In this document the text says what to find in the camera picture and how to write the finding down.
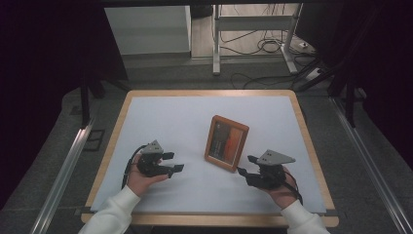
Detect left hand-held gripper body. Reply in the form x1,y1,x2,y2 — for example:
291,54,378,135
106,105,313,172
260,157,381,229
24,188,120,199
135,139,173,178

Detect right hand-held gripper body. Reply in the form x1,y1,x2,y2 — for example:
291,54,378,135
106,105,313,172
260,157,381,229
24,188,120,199
245,148,297,190

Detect wooden picture frame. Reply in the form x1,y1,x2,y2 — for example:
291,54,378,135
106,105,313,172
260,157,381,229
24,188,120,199
204,114,250,174

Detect person's right hand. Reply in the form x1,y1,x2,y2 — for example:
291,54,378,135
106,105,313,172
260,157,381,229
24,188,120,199
260,165,300,211

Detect person's left hand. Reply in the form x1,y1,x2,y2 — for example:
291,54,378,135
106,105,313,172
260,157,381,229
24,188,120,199
126,153,169,198

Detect white table mat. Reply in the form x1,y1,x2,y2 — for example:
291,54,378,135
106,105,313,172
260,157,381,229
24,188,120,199
91,96,327,215

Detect black stand leg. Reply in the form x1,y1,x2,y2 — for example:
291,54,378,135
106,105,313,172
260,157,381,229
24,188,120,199
79,76,107,129
326,64,358,129

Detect white power strip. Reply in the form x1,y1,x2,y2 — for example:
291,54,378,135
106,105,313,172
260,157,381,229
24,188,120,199
305,67,326,81

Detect white cabinet panel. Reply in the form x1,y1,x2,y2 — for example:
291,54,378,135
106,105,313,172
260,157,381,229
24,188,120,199
104,5,192,57

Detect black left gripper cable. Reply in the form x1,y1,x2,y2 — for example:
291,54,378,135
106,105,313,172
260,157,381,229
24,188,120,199
121,144,148,190

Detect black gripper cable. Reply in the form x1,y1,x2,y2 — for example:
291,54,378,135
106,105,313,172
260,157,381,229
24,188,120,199
275,170,304,207
121,144,148,190

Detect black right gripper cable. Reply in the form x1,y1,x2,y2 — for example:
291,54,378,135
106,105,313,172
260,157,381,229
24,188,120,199
275,170,304,207

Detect aluminium floor rail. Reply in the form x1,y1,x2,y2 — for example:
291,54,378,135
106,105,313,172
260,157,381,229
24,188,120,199
30,118,95,234
329,97,413,234

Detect black floor cables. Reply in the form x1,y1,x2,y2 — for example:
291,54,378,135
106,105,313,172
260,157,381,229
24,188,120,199
219,28,320,91

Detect white metal desk frame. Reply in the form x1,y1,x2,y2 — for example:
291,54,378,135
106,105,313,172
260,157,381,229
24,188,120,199
211,3,304,76

